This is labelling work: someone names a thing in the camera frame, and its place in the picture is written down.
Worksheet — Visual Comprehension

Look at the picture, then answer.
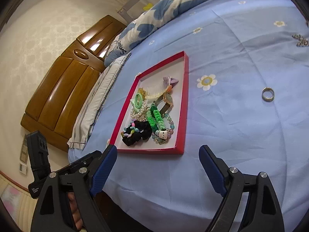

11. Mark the purple hair clip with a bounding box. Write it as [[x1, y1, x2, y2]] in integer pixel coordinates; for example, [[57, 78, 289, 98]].
[[163, 77, 179, 87]]

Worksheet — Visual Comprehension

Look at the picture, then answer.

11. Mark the clear hair comb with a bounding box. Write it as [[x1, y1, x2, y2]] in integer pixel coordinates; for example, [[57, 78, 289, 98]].
[[140, 77, 172, 100]]

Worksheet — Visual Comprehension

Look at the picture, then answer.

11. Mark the striped white pillow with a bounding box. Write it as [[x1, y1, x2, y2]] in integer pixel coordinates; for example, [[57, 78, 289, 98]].
[[67, 53, 132, 150]]

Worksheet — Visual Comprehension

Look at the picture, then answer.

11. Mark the green round hair clip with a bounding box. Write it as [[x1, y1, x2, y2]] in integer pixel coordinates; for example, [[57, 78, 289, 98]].
[[130, 93, 143, 112]]

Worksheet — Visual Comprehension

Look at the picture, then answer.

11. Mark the black velvet scrunchie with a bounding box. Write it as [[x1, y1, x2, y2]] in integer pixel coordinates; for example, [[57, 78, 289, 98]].
[[121, 120, 152, 147]]

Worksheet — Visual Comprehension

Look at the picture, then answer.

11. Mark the gold ring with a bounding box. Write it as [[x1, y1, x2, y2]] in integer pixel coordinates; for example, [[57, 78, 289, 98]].
[[261, 87, 276, 102]]

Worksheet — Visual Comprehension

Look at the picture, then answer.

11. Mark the silver rhinestone bow clip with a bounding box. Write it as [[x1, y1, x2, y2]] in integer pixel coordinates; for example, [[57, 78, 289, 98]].
[[292, 34, 309, 47]]

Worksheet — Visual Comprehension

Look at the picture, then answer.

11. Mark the red-rimmed white tray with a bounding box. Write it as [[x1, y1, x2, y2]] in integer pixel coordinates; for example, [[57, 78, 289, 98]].
[[110, 51, 188, 154]]

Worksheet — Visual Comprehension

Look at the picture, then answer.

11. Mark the gold wristwatch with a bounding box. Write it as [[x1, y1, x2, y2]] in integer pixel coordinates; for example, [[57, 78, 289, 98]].
[[154, 93, 173, 115]]

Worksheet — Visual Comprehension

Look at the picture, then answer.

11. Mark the white pearl scrunchie bracelet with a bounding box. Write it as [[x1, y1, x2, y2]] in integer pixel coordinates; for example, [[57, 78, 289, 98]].
[[130, 101, 151, 124]]

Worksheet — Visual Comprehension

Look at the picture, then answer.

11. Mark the left hand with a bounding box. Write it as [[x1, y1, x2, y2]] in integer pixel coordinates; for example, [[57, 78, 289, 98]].
[[68, 192, 83, 231]]

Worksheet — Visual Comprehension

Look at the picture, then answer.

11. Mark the pastel beaded bracelet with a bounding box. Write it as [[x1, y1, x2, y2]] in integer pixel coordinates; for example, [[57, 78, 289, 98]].
[[150, 113, 176, 145]]

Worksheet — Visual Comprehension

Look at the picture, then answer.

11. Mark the blue heart patterned duvet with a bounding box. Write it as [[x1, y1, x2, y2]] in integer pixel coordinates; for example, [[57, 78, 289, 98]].
[[104, 0, 208, 67]]

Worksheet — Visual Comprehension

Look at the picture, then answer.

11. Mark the white wall switch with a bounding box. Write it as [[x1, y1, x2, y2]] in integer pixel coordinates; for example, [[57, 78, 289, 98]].
[[19, 162, 28, 175]]

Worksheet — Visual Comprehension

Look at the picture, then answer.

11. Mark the green braided hair tie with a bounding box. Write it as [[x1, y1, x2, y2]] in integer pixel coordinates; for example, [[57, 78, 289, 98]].
[[145, 103, 167, 135]]

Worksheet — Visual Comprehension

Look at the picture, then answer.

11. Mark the wooden headboard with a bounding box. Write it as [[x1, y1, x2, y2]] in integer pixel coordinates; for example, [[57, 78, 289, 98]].
[[20, 15, 126, 152]]

